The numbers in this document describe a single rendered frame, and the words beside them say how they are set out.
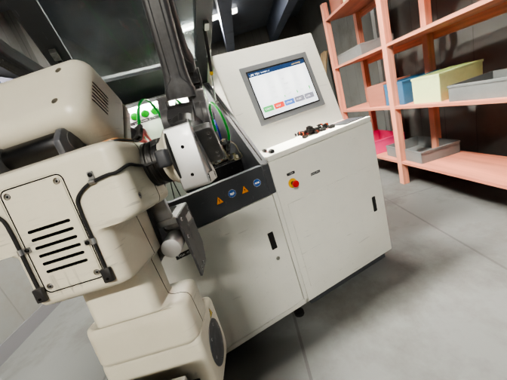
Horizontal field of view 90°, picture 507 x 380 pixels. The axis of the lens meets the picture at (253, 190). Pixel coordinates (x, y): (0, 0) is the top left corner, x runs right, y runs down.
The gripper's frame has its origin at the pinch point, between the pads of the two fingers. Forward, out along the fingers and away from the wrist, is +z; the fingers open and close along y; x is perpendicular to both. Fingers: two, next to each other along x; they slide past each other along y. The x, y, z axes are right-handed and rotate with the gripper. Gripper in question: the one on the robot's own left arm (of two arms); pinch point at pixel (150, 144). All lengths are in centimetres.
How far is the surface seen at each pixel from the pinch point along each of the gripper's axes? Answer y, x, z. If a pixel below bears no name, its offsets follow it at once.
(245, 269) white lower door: -7, 51, 57
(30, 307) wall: 222, 36, 47
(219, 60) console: -30, -55, 17
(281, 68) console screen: -55, -57, 45
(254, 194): -27, 20, 42
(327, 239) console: -43, 37, 92
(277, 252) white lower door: -21, 44, 68
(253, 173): -31.1, 12.2, 36.3
